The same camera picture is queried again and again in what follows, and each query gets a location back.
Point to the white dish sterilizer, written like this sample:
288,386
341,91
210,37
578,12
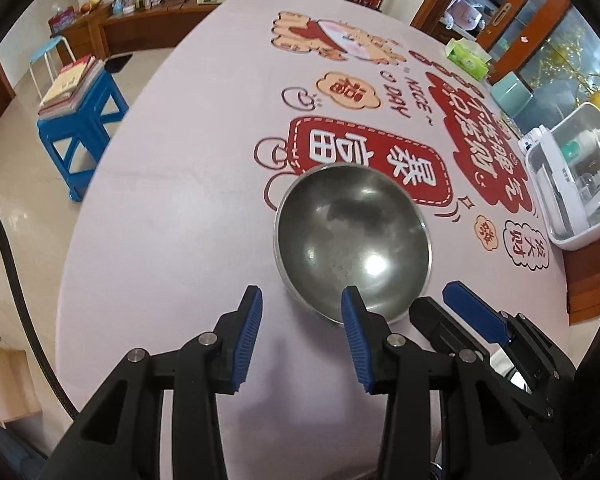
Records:
542,180

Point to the brown paper bag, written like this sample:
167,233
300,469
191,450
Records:
10,385

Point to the teal plastic container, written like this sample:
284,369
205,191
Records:
510,97

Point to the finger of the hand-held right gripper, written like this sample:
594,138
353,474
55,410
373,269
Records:
440,325
472,310

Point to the wooden sliding door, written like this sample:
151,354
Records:
585,290

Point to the stack of books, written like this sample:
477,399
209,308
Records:
67,82

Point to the pink hanging cloth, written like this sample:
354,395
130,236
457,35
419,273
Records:
462,12

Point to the wooden cabinet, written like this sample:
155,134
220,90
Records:
145,25

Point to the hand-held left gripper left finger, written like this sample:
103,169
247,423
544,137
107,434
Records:
247,340

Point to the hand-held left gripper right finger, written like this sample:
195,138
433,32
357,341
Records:
357,340

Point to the red gift box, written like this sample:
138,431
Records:
62,19

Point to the white stool light blue seat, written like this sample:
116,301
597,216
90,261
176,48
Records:
47,47

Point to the pink printed tablecloth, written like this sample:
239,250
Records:
180,210

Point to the green tissue box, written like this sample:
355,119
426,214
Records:
467,57

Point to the small steel bowl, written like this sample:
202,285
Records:
350,240

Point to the blue plastic stool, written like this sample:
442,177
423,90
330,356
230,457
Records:
100,95

